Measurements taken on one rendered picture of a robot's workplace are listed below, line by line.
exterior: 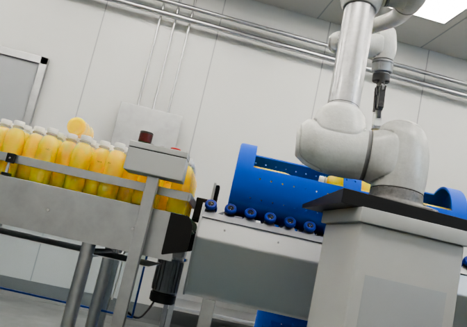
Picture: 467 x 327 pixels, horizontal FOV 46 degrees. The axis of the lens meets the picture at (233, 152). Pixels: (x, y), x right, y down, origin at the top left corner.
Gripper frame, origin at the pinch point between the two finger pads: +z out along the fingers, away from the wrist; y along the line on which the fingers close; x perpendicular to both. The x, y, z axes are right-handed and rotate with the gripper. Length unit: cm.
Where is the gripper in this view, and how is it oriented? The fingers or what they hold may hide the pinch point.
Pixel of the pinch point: (377, 119)
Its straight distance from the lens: 246.0
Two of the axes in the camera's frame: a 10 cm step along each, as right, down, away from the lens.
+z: -1.3, 9.9, -1.1
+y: 0.4, 1.2, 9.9
